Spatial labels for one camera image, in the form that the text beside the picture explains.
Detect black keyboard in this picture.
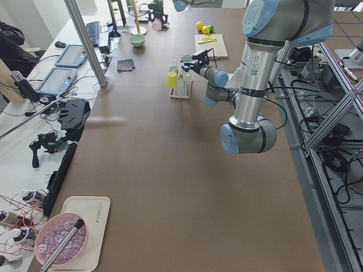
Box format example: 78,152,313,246
86,21,101,47

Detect green plastic cup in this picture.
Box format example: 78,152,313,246
180,53,193,66

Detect blue teach pendant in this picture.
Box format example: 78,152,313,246
35,67,77,96
54,45,87,68

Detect pink plastic cup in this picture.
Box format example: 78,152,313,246
151,18,162,31

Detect yellow lemon upper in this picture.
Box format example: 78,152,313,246
196,21,204,31

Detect bamboo cutting board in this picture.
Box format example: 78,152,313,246
194,34,228,58

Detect white wire cup holder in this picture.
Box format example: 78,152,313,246
170,59,194,99

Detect wooden mug tree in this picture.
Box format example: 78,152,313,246
124,0,147,36

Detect grey cloth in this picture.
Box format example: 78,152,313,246
117,59,135,72

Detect yellow plastic knife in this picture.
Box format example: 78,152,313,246
197,39,217,44

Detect aluminium frame post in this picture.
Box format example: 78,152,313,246
64,0,107,88

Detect grey plastic cup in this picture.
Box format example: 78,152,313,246
169,65,179,74

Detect green bowl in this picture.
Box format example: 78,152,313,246
129,34,145,48

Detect yellow lemon lower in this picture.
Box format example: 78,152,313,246
201,25,210,35

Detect cream tray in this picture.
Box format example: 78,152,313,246
35,196,111,271

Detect metal tongs in bowl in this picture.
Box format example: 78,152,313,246
40,219,85,272

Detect blue teach pendant far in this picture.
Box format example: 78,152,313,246
54,45,87,68

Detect pink bowl with ice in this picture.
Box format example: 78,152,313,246
35,212,88,267

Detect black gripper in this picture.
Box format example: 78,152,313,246
180,49,211,74
147,1,169,28

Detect yellow plastic cup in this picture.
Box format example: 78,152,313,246
166,71,178,88

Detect blue teach pendant near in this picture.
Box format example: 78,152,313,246
35,67,77,96

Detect yellow lemon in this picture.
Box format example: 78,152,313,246
201,25,210,35
196,21,204,31

